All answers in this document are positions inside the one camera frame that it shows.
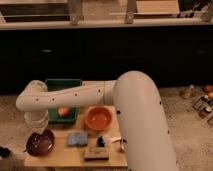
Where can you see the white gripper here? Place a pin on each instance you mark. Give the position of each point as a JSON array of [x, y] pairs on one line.
[[37, 121]]

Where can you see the orange bowl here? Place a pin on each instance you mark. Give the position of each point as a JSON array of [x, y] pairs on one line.
[[98, 119]]

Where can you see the black object on floor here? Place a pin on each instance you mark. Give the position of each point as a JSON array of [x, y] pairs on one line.
[[4, 152]]

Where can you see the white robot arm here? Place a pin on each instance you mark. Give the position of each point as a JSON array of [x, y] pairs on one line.
[[141, 117]]

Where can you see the wooden table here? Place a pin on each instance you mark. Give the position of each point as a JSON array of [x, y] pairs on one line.
[[66, 158]]

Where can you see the green plastic tray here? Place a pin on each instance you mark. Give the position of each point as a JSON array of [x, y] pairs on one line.
[[59, 84]]

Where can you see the metal cup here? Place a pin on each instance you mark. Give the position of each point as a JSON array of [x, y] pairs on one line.
[[122, 149]]

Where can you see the bottles on floor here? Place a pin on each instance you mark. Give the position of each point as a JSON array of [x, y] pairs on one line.
[[204, 105]]

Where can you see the orange fruit toy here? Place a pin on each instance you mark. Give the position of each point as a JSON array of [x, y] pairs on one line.
[[64, 112]]

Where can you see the purple bowl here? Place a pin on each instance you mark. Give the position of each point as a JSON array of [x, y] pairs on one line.
[[40, 144]]

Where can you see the blue sponge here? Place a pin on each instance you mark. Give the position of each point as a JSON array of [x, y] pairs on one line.
[[77, 138]]

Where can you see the wooden block eraser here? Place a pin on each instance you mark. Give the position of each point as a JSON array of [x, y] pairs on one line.
[[96, 153]]

